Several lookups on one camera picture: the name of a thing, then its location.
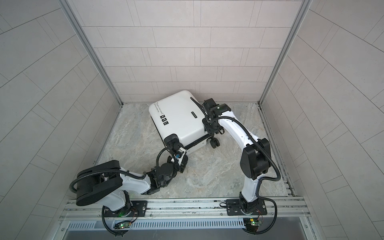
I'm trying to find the black suitcase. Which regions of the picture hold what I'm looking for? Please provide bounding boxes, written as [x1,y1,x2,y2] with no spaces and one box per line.
[149,90,220,173]

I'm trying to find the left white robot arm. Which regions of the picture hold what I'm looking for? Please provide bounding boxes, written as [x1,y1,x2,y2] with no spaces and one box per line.
[69,147,188,212]

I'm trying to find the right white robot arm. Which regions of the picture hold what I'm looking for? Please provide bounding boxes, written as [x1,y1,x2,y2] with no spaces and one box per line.
[191,98,281,216]

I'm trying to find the left green circuit board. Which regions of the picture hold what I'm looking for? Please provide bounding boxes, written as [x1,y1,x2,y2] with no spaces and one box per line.
[114,221,132,230]

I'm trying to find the green circuit board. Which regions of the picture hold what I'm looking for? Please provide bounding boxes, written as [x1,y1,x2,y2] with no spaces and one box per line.
[114,221,132,230]
[243,218,263,232]

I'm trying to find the right green circuit board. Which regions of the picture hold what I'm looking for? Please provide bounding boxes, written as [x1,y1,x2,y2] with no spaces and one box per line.
[243,218,263,232]

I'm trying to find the aluminium mounting rail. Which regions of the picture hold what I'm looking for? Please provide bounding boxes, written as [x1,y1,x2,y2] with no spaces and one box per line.
[58,196,311,221]

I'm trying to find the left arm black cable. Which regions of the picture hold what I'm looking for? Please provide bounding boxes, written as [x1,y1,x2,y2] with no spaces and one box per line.
[68,146,178,238]

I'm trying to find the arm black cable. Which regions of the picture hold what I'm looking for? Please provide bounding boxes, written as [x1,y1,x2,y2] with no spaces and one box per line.
[68,146,178,238]
[209,115,282,235]

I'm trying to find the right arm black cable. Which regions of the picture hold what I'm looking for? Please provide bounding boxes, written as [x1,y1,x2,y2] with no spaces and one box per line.
[209,115,282,235]

